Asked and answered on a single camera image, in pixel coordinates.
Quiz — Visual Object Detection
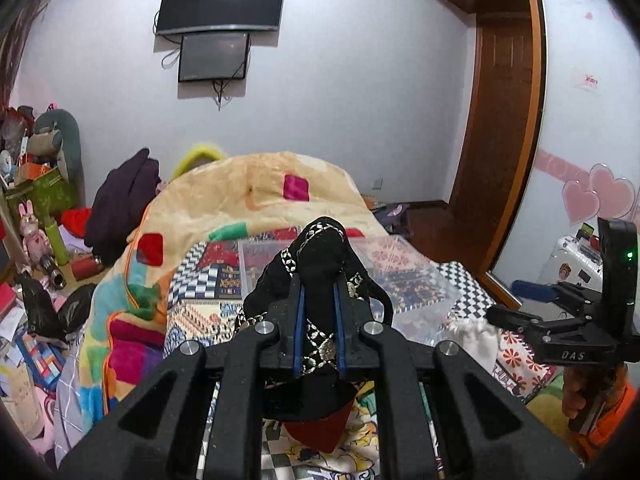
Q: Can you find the right hand orange sleeve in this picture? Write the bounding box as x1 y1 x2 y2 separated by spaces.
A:
562 363 628 434

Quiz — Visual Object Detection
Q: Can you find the black pouch with gold chain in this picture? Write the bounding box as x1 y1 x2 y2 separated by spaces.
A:
235 217 394 422

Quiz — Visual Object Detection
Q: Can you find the small wall monitor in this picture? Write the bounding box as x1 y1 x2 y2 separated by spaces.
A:
178 32 250 82

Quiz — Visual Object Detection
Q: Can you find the clear plastic storage box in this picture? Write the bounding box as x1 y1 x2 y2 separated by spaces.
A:
238 235 461 347

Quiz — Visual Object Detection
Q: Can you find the dark purple garment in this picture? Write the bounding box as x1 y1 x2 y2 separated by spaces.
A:
84 148 160 266

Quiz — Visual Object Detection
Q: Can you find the brown wooden door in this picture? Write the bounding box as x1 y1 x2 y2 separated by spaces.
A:
446 0 542 307

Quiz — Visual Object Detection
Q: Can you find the grey dinosaur plush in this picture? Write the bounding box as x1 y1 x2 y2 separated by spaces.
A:
27 108 81 182

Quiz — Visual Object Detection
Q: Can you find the large wall television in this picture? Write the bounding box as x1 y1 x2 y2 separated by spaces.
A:
156 0 283 36

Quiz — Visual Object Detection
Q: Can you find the patterned patchwork tablecloth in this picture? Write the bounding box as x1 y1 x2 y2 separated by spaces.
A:
165 218 582 479

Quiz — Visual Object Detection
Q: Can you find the green box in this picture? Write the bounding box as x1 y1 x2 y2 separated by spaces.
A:
6 168 79 223

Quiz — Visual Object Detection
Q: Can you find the white drawstring pouch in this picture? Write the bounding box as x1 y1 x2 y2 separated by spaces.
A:
445 318 499 374

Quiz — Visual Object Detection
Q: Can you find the beige colourful fleece blanket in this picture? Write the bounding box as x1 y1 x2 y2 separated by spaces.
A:
77 152 384 431

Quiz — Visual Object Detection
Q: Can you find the red cylinder can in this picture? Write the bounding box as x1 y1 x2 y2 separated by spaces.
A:
70 255 104 282

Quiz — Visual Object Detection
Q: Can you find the red velvet pouch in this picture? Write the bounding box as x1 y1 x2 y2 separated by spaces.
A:
284 401 354 453

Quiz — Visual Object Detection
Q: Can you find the pink bunny toy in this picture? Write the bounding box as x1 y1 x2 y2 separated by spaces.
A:
18 200 52 266

